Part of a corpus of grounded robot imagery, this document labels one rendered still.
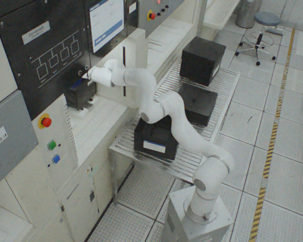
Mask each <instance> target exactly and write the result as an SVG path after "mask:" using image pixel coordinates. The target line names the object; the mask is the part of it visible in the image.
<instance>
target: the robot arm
mask: <svg viewBox="0 0 303 242"><path fill-rule="evenodd" d="M82 78H88V79H90V80H92V81H95V82H97V83H99V84H101V85H104V86H107V87H109V88H114V87H115V86H116V85H117V86H131V87H139V89H140V103H139V113H140V116H141V118H142V119H143V120H144V121H145V122H147V123H150V124H152V123H155V122H158V121H159V120H161V119H162V118H164V117H165V116H166V115H169V116H170V117H171V119H172V126H171V132H172V135H173V137H174V138H175V139H176V141H177V142H179V144H180V145H181V146H182V147H183V148H184V149H185V150H186V151H188V152H191V153H199V154H202V155H204V156H205V157H206V158H207V160H206V161H205V162H204V163H203V164H202V165H200V166H199V167H198V169H197V170H196V171H195V172H194V174H193V176H192V181H193V183H194V185H195V186H196V187H195V191H194V192H193V193H191V194H189V195H188V196H187V197H186V198H185V201H184V210H185V213H186V215H187V216H188V218H189V219H190V220H192V221H194V222H196V223H199V224H207V223H210V222H212V221H213V220H214V219H215V218H216V216H217V214H218V205H217V202H216V200H217V198H218V195H219V193H220V190H221V183H222V182H223V181H224V179H225V178H226V177H227V176H228V175H229V174H230V173H231V172H232V171H233V169H234V167H235V160H234V157H233V156H232V155H231V153H229V152H228V151H227V150H225V149H224V148H221V147H219V146H218V145H216V144H213V143H211V142H209V141H207V140H205V139H204V138H203V137H202V136H201V135H199V133H198V132H197V131H196V130H195V129H194V128H193V126H192V125H191V124H190V122H189V121H188V120H187V118H186V116H185V111H184V102H183V99H182V98H181V96H180V95H179V94H177V92H175V91H167V92H164V93H163V94H161V95H160V96H158V97H156V98H154V99H153V97H154V94H155V91H156V87H157V82H156V79H155V77H154V75H153V74H152V73H151V71H150V70H148V69H145V68H131V69H126V68H125V67H124V65H123V64H122V63H121V61H119V60H117V59H109V60H107V61H106V63H105V65H104V66H103V67H102V68H98V67H96V66H94V67H93V68H91V69H90V70H89V71H88V72H87V73H86V74H85V75H84V76H83V77H82Z"/></svg>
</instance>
